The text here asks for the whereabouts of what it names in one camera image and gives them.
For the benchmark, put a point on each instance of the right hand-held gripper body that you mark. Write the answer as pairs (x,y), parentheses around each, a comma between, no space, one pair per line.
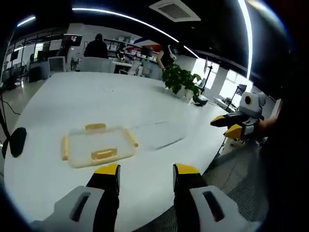
(252,105)

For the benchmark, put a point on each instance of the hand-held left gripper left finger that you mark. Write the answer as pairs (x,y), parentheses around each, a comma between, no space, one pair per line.
(99,183)

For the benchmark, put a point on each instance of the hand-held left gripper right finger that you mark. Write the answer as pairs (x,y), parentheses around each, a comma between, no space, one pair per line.
(193,183)

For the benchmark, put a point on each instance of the small black device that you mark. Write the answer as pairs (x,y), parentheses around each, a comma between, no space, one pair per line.
(200,103)

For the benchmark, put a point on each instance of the clear lid with yellow clips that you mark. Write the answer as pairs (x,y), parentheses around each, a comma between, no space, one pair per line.
(100,145)

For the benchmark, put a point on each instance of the grey mesh office chair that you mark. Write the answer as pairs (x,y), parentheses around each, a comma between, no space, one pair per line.
(235,183)

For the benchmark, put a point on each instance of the black tripod stand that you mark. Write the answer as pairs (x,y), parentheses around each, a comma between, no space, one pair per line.
(207,79)

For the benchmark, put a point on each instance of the person's dark clothing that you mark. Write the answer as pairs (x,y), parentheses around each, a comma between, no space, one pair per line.
(289,135)

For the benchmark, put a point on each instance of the transparent plastic sheet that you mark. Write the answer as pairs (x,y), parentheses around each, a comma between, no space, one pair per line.
(160,135)

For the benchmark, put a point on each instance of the green potted plant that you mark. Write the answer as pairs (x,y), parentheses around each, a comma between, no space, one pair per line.
(181,81)

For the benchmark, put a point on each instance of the long ceiling light strip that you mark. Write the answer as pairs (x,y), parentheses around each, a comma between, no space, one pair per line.
(247,36)
(135,20)

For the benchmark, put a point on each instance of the black oval pad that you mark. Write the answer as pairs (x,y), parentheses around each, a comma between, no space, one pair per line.
(18,141)

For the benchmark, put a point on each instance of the black floor stand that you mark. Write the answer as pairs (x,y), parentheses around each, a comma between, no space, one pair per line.
(3,120)

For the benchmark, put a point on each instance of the ceiling air vent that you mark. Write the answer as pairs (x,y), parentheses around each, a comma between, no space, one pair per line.
(175,9)

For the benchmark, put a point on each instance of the white office chair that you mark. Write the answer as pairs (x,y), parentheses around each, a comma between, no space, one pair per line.
(57,64)

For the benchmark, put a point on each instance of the dark wall monitor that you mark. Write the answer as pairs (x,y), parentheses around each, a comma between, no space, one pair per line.
(73,40)

